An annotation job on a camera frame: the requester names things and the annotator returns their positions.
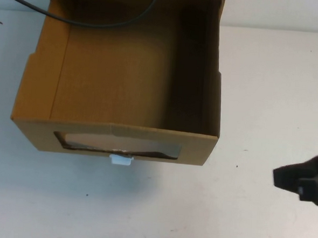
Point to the cardboard drawer with dark window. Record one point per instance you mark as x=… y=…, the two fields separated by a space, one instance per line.
x=118 y=76

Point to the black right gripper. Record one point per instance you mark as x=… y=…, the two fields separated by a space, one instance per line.
x=306 y=174

